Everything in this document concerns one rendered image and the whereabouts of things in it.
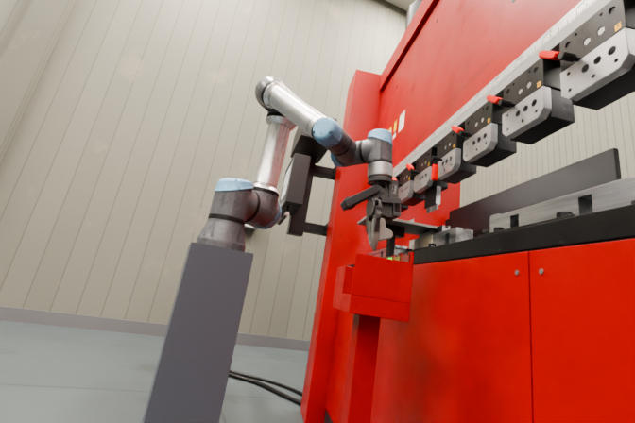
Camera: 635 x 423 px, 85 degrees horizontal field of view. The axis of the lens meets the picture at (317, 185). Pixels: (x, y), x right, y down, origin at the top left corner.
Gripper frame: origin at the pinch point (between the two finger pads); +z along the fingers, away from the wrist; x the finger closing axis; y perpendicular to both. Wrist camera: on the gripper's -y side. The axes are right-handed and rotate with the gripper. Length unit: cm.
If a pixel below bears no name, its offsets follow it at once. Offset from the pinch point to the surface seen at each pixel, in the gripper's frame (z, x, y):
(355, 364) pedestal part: 30.7, 2.3, -3.2
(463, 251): 1.5, -15.5, 18.1
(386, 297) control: 13.5, -4.8, 2.3
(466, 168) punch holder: -31.0, 9.4, 36.9
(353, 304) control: 15.6, -4.9, -6.2
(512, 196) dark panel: -37, 52, 89
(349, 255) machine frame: -9, 120, 25
